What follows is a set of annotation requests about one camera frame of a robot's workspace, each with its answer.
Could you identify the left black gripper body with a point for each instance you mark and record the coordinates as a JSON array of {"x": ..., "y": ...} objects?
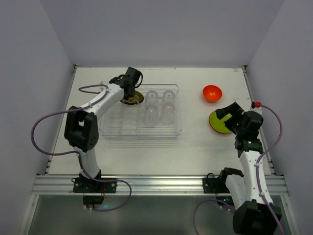
[{"x": 130, "y": 90}]

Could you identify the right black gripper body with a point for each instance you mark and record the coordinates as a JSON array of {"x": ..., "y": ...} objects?
[{"x": 228, "y": 113}]

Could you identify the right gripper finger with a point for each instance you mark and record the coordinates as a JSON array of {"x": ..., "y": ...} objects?
[
  {"x": 233, "y": 121},
  {"x": 232, "y": 109}
]

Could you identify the green plate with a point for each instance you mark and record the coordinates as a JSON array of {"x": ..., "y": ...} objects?
[{"x": 213, "y": 118}]

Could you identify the olive brown plate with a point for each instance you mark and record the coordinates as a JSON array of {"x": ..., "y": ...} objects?
[{"x": 136, "y": 99}]

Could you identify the orange bowl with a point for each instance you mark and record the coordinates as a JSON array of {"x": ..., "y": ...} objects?
[{"x": 212, "y": 93}]

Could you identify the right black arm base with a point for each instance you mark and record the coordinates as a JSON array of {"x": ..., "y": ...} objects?
[{"x": 215, "y": 183}]

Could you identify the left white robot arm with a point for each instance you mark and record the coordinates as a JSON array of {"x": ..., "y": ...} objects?
[{"x": 81, "y": 129}]

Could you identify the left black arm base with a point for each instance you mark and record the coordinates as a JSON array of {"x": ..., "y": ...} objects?
[{"x": 86, "y": 185}]

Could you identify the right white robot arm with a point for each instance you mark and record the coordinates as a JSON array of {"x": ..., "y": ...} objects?
[{"x": 255, "y": 212}]

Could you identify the clear plastic rack tray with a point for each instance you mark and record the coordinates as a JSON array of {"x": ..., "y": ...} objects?
[{"x": 159, "y": 124}]

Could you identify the clear glass back left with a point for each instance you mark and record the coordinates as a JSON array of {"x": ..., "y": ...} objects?
[{"x": 151, "y": 97}]

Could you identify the clear glass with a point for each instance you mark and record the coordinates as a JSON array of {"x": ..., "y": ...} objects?
[
  {"x": 151, "y": 97},
  {"x": 169, "y": 96},
  {"x": 151, "y": 115},
  {"x": 168, "y": 113}
]

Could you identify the clear glass back right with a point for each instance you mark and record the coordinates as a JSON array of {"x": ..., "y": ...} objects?
[{"x": 169, "y": 96}]

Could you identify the clear glass front left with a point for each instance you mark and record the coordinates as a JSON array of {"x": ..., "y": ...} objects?
[{"x": 151, "y": 115}]

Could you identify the clear glass front right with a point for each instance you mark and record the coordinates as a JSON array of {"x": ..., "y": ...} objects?
[{"x": 168, "y": 113}]

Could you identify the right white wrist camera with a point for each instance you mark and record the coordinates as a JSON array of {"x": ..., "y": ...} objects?
[{"x": 256, "y": 106}]

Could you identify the aluminium mounting rail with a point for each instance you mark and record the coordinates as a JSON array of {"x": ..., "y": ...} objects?
[{"x": 142, "y": 185}]

